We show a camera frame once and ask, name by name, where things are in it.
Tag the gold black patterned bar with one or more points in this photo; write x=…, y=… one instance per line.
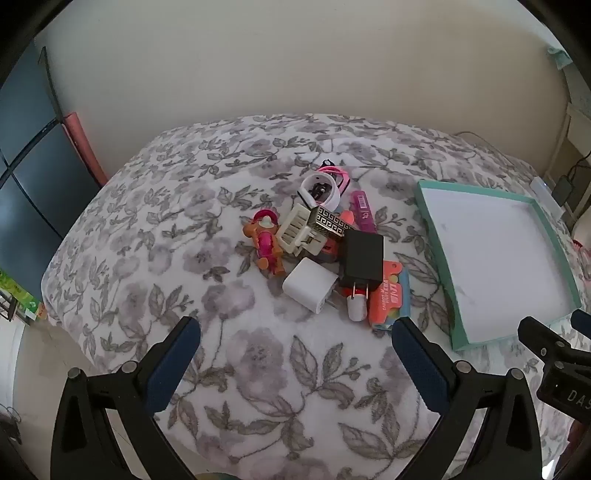
x=330, y=224

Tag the teal cardboard box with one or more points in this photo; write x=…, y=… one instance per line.
x=498, y=258

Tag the white tape roll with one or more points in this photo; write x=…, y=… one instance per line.
x=330, y=198

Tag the dark blue wardrobe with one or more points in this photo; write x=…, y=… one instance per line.
x=32, y=161

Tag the pink wrist watch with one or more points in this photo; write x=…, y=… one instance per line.
x=342, y=177

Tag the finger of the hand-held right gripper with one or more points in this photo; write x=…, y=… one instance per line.
x=582, y=319
x=542, y=339

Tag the orange blue card packet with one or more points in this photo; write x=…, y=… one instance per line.
x=392, y=295

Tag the purple tube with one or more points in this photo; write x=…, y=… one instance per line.
x=362, y=207

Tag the black power adapter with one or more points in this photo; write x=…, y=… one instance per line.
x=563, y=190

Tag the coral teal plastic case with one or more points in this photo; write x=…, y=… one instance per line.
x=345, y=216

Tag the white charger cube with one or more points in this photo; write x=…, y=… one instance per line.
x=307, y=281

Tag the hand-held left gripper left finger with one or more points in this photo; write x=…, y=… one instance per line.
x=178, y=355

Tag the black charger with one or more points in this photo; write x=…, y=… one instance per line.
x=362, y=258

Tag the white power strip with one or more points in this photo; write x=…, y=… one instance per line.
x=547, y=196

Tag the green box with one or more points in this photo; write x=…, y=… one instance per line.
x=18, y=290

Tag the small red bottle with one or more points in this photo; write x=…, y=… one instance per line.
x=354, y=308

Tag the brown pink dog figure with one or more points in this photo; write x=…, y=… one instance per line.
x=267, y=240

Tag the black toy car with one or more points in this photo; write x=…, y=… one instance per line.
x=318, y=190

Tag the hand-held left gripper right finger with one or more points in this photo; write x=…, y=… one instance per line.
x=420, y=364

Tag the white shelf unit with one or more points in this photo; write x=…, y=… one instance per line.
x=579, y=129

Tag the pink rolled mat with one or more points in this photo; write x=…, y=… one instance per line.
x=83, y=143

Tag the cream plastic plug adapter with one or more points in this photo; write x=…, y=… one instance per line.
x=293, y=226

